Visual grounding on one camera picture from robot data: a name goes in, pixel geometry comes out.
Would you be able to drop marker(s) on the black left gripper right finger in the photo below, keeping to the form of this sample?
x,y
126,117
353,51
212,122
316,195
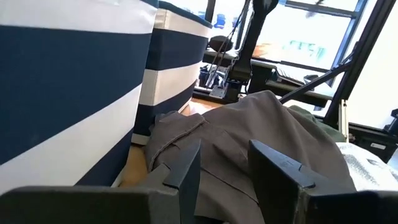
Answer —
x,y
280,174

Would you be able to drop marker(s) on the black round object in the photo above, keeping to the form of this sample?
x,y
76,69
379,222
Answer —
x,y
219,43

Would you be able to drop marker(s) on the white grey patterned garment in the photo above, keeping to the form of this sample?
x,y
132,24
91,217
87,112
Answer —
x,y
363,168

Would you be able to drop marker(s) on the black equipment box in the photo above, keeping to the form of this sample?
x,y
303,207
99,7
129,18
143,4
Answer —
x,y
373,137

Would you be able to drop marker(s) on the black aluminium rig frame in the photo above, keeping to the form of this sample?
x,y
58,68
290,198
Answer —
x,y
357,62

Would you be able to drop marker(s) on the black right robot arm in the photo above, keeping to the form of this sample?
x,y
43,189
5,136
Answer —
x,y
252,40

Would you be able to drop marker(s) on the navy white striped labelled basket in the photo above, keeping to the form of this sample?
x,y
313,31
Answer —
x,y
62,77

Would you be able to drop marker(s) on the computer keyboard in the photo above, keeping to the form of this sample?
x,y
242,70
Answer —
x,y
289,76

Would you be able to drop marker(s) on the dark office desk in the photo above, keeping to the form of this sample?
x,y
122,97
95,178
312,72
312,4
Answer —
x,y
264,74

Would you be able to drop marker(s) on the silver metal bracket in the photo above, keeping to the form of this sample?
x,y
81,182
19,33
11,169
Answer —
x,y
343,121

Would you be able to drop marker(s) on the brown garment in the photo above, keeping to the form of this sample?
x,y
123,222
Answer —
x,y
248,118

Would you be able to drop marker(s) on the window frame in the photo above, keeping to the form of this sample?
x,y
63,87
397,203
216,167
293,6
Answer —
x,y
345,40

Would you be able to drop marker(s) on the navy white striped plain basket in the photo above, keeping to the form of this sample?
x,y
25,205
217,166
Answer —
x,y
174,49

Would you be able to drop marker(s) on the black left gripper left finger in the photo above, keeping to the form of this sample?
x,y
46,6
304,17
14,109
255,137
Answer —
x,y
174,193

